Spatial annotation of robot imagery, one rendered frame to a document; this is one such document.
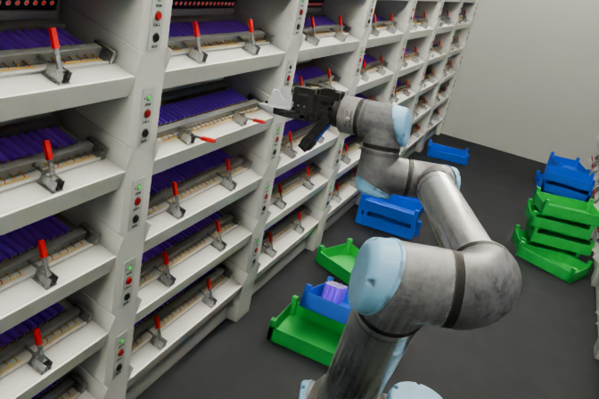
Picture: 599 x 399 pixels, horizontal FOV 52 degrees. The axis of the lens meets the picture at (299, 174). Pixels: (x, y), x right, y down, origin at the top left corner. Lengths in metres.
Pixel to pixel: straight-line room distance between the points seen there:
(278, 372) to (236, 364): 0.13
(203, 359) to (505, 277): 1.27
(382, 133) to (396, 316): 0.60
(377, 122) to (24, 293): 0.81
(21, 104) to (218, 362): 1.20
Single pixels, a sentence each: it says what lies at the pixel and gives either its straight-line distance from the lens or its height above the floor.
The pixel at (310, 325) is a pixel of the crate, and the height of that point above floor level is 0.00.
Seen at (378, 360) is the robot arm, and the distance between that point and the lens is 1.06.
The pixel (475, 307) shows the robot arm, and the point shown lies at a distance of 0.92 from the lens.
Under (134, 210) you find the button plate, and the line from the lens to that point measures 1.39.
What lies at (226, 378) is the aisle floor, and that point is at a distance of 1.98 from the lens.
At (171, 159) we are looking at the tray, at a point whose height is 0.74.
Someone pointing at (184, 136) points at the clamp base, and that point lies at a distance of 1.52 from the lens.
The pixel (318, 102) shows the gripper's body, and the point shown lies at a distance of 1.50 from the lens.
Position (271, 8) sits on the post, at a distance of 1.87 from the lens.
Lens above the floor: 1.25
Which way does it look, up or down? 20 degrees down
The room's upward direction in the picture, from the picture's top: 12 degrees clockwise
